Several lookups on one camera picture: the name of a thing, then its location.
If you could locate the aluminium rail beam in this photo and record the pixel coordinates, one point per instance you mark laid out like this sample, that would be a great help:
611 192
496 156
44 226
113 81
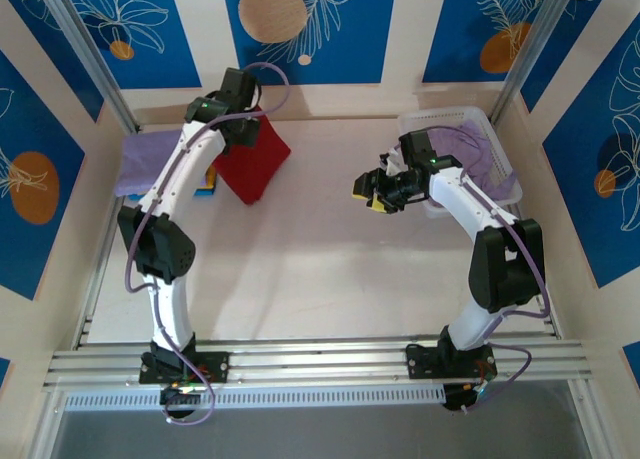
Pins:
320 359

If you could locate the right aluminium frame post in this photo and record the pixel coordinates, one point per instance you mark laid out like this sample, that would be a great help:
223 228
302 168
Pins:
535 49

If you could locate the left black connector box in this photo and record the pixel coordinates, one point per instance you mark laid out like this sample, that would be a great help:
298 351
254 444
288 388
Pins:
175 396

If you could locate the right aluminium side rail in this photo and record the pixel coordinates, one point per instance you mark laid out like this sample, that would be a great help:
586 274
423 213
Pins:
550 324

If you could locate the left aluminium frame post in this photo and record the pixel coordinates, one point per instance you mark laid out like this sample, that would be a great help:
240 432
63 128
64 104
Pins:
90 54

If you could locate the right black connector box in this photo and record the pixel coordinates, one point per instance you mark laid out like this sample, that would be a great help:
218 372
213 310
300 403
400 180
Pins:
455 396

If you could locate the folded yellow orange t-shirt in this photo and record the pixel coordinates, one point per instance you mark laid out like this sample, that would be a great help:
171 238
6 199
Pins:
210 179

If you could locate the red t-shirt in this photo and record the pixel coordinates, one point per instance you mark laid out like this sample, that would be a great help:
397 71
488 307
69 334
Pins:
260 169

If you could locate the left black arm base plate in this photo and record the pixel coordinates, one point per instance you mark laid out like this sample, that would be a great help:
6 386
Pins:
215 366

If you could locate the folded lilac t-shirt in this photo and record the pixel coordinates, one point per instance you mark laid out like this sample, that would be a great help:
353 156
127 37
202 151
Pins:
142 159

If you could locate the black connector box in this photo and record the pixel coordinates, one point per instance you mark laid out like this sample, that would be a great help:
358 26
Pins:
455 396
175 396

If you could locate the crumpled lilac t-shirt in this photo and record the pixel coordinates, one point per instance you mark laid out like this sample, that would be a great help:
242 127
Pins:
475 134

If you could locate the aluminium frame post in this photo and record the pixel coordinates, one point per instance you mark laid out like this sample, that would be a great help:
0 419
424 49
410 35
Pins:
535 49
90 54

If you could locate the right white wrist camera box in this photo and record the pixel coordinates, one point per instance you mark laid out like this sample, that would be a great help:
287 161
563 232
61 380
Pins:
393 163

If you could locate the white plastic laundry basket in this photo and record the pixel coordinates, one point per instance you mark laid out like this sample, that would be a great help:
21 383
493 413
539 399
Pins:
450 115

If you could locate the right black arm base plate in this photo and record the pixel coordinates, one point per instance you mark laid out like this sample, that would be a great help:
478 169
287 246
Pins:
420 361

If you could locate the folded blue t-shirt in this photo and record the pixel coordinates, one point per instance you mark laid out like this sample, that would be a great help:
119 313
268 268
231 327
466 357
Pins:
205 193

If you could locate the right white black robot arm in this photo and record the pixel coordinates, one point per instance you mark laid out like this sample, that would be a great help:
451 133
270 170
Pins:
505 269

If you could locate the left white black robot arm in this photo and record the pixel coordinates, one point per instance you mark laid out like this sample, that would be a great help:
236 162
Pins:
170 249

